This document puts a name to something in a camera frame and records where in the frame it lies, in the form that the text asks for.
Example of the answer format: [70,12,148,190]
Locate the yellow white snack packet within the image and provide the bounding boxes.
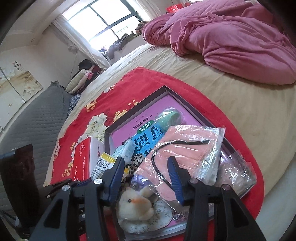
[90,152,132,182]

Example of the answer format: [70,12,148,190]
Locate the pink mask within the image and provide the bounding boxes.
[135,125,226,214]

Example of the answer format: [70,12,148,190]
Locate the leopard print scrunchie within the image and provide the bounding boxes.
[121,154,145,184]

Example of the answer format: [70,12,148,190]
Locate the clear bag with brown item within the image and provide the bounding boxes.
[214,152,257,198]

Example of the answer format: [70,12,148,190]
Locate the green sponge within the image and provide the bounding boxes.
[155,107,185,132]

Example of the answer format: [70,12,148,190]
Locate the white duck plush toy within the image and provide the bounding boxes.
[115,186,159,227]

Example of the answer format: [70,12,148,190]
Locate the red tissue box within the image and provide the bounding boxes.
[71,137,104,181]

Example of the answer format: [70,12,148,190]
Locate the grey tray with pink book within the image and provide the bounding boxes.
[104,86,257,240]

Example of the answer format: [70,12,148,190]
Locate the grey quilted headboard cushion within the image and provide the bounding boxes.
[1,81,72,188]

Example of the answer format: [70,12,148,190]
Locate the red floral blanket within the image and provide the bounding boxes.
[49,67,264,217]

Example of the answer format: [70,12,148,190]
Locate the folded blankets stack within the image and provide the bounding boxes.
[65,69,101,95]

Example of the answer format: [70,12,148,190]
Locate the beige bed sheet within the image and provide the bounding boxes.
[43,43,296,197]

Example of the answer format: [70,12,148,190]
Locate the clothes on window sill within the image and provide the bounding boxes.
[107,21,149,62]

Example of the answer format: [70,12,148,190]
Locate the white curtain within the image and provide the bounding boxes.
[52,15,111,70]

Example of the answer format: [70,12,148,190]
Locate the pink crumpled quilt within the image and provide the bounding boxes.
[142,1,295,85]

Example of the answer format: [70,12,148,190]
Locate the red gift bags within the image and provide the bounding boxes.
[166,3,192,13]

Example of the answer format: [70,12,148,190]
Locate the wall painting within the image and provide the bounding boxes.
[0,61,43,130]

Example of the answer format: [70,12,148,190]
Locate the window frame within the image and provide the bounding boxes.
[62,0,143,50]

